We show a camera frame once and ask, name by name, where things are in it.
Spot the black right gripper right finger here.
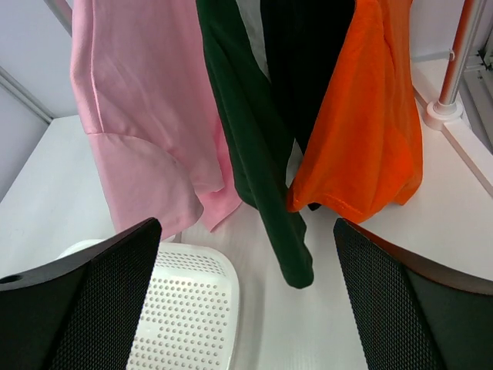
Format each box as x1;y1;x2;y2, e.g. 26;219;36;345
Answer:
334;218;492;369

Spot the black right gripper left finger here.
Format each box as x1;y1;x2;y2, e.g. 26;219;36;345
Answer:
1;218;162;369

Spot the orange t shirt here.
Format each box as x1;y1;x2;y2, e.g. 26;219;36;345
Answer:
287;1;423;223

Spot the pink t shirt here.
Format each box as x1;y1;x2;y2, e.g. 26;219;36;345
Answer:
71;1;241;238

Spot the black t shirt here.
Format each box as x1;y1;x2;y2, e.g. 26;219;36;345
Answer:
260;0;357;211

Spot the green and white t shirt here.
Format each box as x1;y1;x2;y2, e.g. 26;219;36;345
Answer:
196;1;314;289

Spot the white perforated plastic basket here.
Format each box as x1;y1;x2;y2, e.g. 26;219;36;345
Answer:
57;238;240;370

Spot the metal clothes rack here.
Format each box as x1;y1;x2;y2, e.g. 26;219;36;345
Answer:
412;1;492;193

